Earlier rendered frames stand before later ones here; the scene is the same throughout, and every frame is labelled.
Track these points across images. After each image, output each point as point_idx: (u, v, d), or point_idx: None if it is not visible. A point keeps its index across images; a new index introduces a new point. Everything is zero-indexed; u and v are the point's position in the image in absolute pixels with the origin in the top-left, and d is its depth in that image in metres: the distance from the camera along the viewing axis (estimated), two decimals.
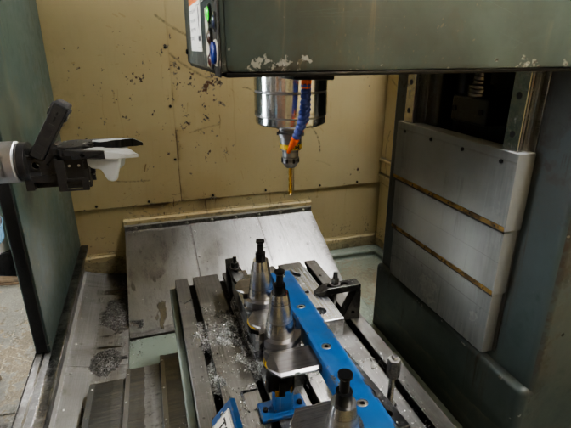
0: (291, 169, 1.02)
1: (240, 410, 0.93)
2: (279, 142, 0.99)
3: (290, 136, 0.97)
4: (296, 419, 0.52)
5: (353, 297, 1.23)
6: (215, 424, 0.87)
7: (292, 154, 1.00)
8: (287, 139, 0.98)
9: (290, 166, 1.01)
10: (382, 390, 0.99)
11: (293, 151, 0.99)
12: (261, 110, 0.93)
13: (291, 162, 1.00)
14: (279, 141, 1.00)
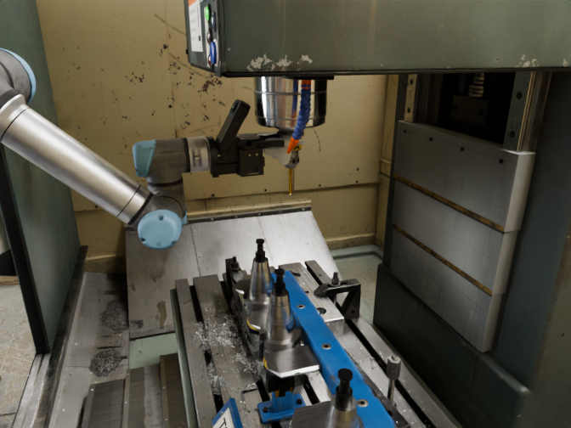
0: (291, 169, 1.02)
1: (240, 410, 0.93)
2: None
3: (290, 136, 0.97)
4: (296, 419, 0.52)
5: (353, 297, 1.23)
6: (215, 424, 0.87)
7: (292, 154, 1.00)
8: None
9: (290, 166, 1.01)
10: (382, 390, 0.99)
11: (293, 151, 0.99)
12: (261, 110, 0.93)
13: (291, 162, 1.00)
14: None
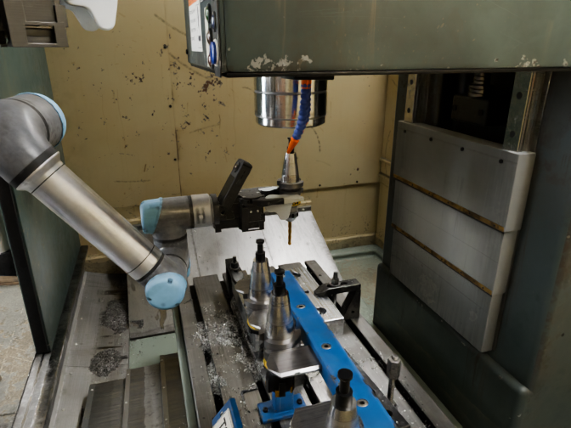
0: (290, 222, 1.07)
1: (240, 410, 0.93)
2: None
3: (290, 194, 1.02)
4: (296, 419, 0.52)
5: (353, 297, 1.23)
6: (215, 424, 0.87)
7: (291, 210, 1.04)
8: None
9: (289, 219, 1.06)
10: (382, 390, 0.99)
11: (292, 206, 1.04)
12: (261, 110, 0.93)
13: (290, 216, 1.05)
14: None
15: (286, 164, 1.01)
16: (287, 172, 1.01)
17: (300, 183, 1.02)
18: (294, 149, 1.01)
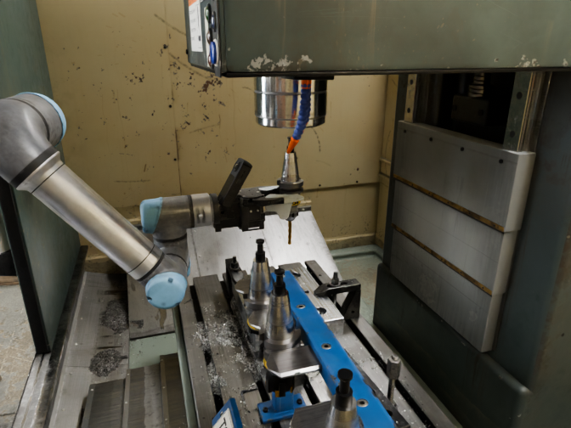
0: (290, 221, 1.07)
1: (240, 410, 0.93)
2: None
3: (290, 193, 1.02)
4: (296, 419, 0.52)
5: (353, 297, 1.23)
6: (215, 424, 0.87)
7: (291, 209, 1.04)
8: None
9: (289, 219, 1.06)
10: (382, 390, 0.99)
11: (292, 205, 1.04)
12: (261, 110, 0.93)
13: (290, 216, 1.05)
14: None
15: (286, 163, 1.01)
16: (287, 171, 1.01)
17: (300, 183, 1.02)
18: (293, 149, 1.01)
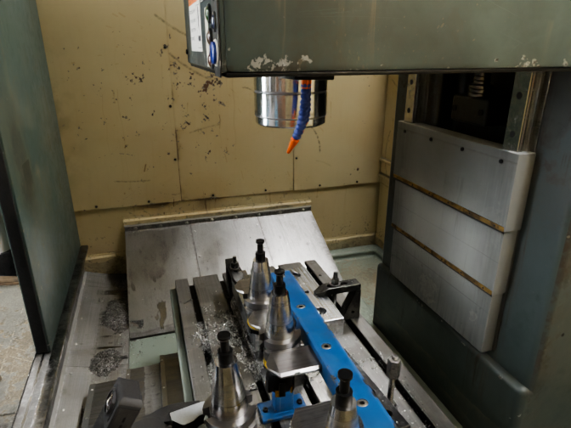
0: None
1: None
2: None
3: None
4: (296, 419, 0.52)
5: (353, 297, 1.23)
6: None
7: None
8: None
9: None
10: (382, 390, 0.99)
11: None
12: (261, 110, 0.93)
13: None
14: None
15: (217, 385, 0.49)
16: (220, 402, 0.49)
17: (247, 420, 0.50)
18: (232, 357, 0.49)
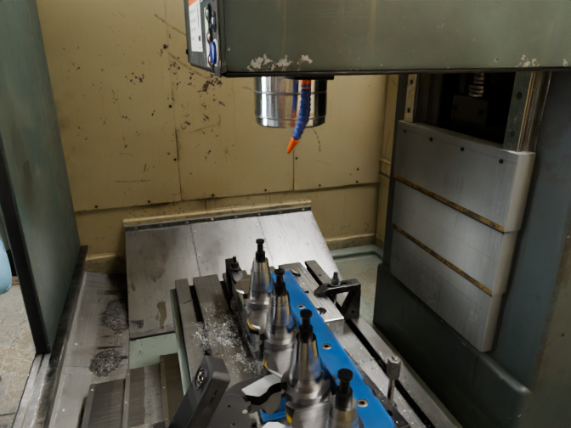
0: None
1: None
2: (287, 410, 0.57)
3: None
4: (296, 419, 0.52)
5: (353, 297, 1.23)
6: None
7: None
8: None
9: None
10: (382, 390, 0.99)
11: None
12: (261, 110, 0.93)
13: None
14: (286, 408, 0.57)
15: (299, 360, 0.53)
16: (301, 374, 0.54)
17: (325, 393, 0.54)
18: (312, 333, 0.53)
